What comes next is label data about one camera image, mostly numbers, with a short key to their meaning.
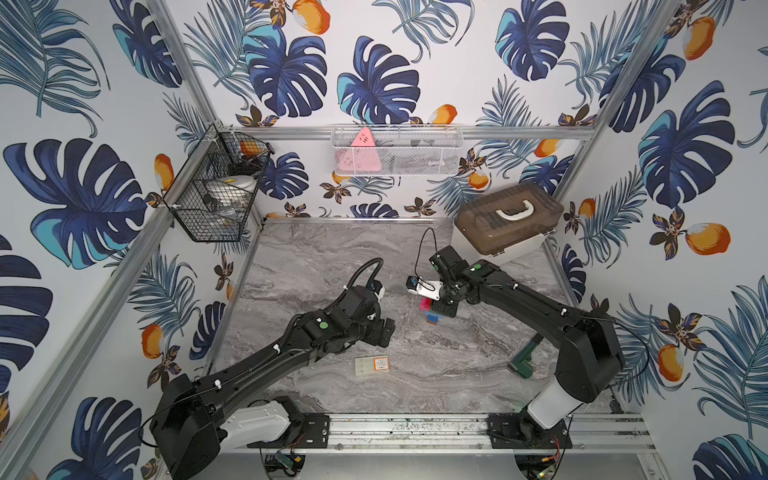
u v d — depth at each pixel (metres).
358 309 0.58
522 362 0.84
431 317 0.89
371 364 0.84
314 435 0.74
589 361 0.45
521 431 0.66
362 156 0.90
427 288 0.74
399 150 1.00
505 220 0.93
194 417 0.39
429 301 0.77
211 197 0.84
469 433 0.76
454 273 0.66
